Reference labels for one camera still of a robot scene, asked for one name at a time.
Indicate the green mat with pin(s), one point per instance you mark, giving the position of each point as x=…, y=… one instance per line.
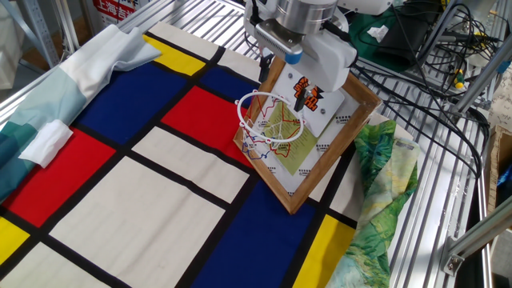
x=360, y=44

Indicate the aluminium strut beam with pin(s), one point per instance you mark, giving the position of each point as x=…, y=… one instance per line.
x=484, y=78

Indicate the aluminium beam with bracket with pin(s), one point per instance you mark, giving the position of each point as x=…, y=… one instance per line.
x=480, y=240

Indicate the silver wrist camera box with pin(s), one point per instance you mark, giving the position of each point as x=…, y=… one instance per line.
x=276, y=40

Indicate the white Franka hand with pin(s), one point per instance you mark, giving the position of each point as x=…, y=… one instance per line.
x=328, y=64

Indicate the cardboard box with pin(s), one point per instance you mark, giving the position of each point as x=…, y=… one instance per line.
x=500, y=160

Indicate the white backboard with basketball logo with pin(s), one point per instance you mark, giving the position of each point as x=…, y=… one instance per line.
x=328, y=116

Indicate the yellow green tool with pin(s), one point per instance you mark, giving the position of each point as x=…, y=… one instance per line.
x=459, y=80

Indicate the grey perforated metal upright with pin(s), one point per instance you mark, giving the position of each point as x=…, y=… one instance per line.
x=40, y=32

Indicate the green floral cloth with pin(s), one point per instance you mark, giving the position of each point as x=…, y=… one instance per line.
x=376, y=224

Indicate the wooden picture frame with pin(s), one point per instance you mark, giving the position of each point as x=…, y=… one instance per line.
x=318, y=173

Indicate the colour block tablecloth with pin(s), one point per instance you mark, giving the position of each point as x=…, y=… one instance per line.
x=140, y=212

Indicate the black pouch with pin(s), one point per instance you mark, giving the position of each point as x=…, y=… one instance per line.
x=404, y=40

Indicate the white folded tissue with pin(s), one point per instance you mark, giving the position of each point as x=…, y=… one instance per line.
x=46, y=142

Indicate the white hoop with net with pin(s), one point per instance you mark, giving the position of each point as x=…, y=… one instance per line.
x=276, y=141

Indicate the red white sign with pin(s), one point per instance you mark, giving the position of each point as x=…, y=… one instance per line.
x=114, y=10

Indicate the blue plastic item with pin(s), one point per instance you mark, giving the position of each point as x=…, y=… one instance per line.
x=507, y=178

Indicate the beige patterned cloth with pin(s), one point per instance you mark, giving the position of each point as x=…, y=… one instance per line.
x=502, y=104

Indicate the pale blue teal cloth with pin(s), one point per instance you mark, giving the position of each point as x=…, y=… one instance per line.
x=60, y=96

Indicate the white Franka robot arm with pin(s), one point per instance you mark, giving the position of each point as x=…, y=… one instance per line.
x=308, y=16

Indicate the white crumpled paper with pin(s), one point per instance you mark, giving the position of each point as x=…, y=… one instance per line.
x=378, y=33

